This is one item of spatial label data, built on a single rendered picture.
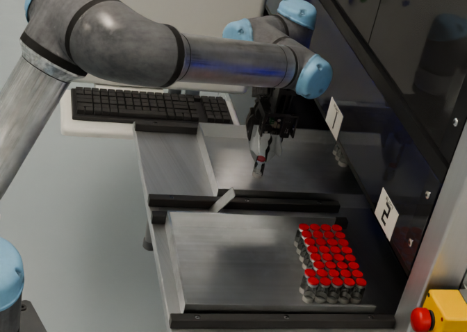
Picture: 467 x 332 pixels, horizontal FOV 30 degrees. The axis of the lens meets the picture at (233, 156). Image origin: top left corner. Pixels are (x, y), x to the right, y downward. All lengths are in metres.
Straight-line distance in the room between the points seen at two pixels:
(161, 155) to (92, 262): 1.12
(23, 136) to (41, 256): 1.60
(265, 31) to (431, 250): 0.49
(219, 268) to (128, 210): 1.63
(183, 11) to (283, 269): 0.83
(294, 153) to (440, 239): 0.64
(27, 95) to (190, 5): 0.92
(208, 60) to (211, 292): 0.43
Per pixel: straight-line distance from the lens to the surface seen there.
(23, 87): 1.37
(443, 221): 1.42
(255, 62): 1.42
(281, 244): 1.69
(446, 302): 1.44
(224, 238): 1.67
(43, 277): 2.88
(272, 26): 1.61
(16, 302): 1.37
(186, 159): 1.89
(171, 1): 2.20
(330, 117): 1.90
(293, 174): 1.91
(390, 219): 1.59
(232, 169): 1.88
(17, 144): 1.39
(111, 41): 1.26
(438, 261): 1.45
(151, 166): 1.85
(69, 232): 3.07
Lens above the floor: 1.88
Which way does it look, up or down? 31 degrees down
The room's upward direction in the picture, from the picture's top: 12 degrees clockwise
